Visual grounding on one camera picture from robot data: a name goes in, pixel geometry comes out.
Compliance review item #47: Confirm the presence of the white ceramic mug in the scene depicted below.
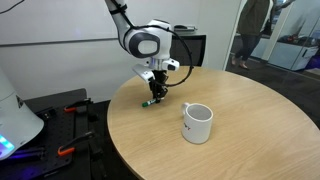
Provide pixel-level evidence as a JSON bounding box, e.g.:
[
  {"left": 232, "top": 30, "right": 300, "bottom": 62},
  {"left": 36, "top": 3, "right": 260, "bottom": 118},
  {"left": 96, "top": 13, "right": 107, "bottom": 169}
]
[{"left": 180, "top": 102, "right": 214, "bottom": 145}]

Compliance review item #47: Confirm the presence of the person in olive jacket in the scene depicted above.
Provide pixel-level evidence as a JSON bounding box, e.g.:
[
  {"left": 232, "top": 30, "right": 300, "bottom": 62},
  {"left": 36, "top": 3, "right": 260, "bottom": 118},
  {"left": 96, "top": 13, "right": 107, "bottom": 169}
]
[{"left": 230, "top": 0, "right": 296, "bottom": 70}]

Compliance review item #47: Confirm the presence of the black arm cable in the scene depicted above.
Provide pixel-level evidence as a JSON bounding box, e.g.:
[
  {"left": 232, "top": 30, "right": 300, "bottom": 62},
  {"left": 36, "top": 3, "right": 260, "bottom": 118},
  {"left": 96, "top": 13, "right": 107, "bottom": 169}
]
[{"left": 131, "top": 23, "right": 195, "bottom": 89}]

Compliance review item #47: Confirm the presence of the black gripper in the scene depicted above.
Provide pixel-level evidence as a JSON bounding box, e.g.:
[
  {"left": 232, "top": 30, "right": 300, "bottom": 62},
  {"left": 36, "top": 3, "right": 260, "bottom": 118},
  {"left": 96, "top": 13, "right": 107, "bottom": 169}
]
[{"left": 148, "top": 68, "right": 169, "bottom": 101}]

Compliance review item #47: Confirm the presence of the orange handled black clamp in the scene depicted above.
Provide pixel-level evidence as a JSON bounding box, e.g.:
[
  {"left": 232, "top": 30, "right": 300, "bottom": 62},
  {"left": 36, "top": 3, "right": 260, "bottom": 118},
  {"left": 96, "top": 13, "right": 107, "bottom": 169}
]
[
  {"left": 63, "top": 97, "right": 94, "bottom": 114},
  {"left": 57, "top": 130, "right": 97, "bottom": 158}
]

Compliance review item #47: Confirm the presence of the flat grey device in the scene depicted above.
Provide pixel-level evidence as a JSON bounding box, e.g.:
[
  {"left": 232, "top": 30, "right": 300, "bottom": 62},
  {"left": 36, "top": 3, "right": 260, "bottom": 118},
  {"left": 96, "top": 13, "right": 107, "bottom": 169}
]
[{"left": 173, "top": 24, "right": 198, "bottom": 34}]

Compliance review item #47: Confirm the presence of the green capped whiteboard marker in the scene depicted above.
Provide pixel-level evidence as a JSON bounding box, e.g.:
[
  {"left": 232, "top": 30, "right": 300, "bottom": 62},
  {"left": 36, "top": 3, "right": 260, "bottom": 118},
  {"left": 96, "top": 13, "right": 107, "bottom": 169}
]
[{"left": 141, "top": 97, "right": 162, "bottom": 108}]

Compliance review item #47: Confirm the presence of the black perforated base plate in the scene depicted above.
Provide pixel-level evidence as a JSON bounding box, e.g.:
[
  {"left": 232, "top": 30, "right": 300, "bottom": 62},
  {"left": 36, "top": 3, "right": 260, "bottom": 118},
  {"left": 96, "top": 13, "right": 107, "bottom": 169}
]
[{"left": 0, "top": 88, "right": 111, "bottom": 180}]

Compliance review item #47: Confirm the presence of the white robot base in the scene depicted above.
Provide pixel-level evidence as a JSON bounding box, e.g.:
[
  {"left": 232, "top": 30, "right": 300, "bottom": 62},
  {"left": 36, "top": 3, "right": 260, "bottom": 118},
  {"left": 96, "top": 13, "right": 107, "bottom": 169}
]
[{"left": 0, "top": 66, "right": 45, "bottom": 162}]

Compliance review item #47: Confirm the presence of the black mesh office chair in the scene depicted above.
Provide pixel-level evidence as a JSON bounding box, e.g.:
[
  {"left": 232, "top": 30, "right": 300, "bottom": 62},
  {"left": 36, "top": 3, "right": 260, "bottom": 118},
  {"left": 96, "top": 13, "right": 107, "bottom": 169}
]
[{"left": 169, "top": 33, "right": 207, "bottom": 68}]

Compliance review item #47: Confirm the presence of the white low cabinet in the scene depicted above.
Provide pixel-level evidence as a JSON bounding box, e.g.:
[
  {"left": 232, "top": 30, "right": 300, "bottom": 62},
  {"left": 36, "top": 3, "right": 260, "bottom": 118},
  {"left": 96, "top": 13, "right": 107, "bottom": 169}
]
[{"left": 268, "top": 34, "right": 320, "bottom": 72}]

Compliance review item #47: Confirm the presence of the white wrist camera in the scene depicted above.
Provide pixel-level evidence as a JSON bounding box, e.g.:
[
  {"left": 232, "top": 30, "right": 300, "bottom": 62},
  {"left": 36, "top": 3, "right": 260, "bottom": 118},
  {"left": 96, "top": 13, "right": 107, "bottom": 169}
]
[{"left": 132, "top": 64, "right": 156, "bottom": 83}]

